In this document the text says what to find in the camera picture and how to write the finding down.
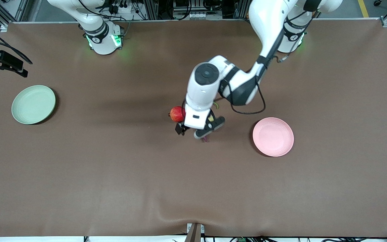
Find light green round plate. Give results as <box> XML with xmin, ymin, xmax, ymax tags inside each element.
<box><xmin>11</xmin><ymin>85</ymin><xmax>56</xmax><ymax>125</ymax></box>

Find pink round plate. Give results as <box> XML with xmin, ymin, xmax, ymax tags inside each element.
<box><xmin>252</xmin><ymin>117</ymin><xmax>295</xmax><ymax>157</ymax></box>

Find white power strip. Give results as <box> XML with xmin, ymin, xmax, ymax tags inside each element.
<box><xmin>108</xmin><ymin>3</ymin><xmax>134</xmax><ymax>14</ymax></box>

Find brown table cover mat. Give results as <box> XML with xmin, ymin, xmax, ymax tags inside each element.
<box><xmin>0</xmin><ymin>19</ymin><xmax>387</xmax><ymax>238</ymax></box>

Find grey camera stand post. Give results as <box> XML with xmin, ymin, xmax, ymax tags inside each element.
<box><xmin>184</xmin><ymin>223</ymin><xmax>205</xmax><ymax>242</ymax></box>

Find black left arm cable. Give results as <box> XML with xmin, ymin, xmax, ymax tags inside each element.
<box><xmin>229</xmin><ymin>55</ymin><xmax>288</xmax><ymax>115</ymax></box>

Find red pomegranate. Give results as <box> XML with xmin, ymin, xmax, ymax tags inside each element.
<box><xmin>169</xmin><ymin>106</ymin><xmax>186</xmax><ymax>123</ymax></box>

